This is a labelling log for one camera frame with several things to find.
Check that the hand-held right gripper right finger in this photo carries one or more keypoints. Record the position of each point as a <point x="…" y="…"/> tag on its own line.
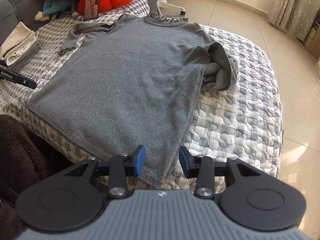
<point x="185" y="162"/>

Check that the grey ruffled shirt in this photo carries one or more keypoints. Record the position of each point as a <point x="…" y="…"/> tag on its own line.
<point x="125" y="80"/>

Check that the dark grey headboard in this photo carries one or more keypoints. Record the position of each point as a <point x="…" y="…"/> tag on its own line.
<point x="12" y="12"/>

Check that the blue plush toy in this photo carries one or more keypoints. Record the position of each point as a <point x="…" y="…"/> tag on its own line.
<point x="55" y="7"/>

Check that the grey checkered quilted bed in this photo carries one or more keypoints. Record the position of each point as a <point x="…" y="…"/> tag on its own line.
<point x="237" y="117"/>

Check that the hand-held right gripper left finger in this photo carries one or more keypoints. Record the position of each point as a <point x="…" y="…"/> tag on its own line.
<point x="138" y="161"/>

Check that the person's dark fleece clothing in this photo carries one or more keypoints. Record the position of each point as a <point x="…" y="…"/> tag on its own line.
<point x="22" y="160"/>

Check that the black smartphone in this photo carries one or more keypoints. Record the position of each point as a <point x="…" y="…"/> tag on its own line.
<point x="91" y="3"/>

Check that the grey star curtain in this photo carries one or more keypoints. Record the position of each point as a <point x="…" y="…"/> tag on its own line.
<point x="292" y="2"/>

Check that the grey folded cloth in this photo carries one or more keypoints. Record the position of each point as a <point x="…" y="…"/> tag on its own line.
<point x="28" y="55"/>

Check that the white folded cloth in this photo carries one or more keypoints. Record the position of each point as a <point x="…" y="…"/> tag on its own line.
<point x="17" y="42"/>

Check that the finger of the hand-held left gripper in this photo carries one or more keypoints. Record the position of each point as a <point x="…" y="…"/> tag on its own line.
<point x="26" y="82"/>

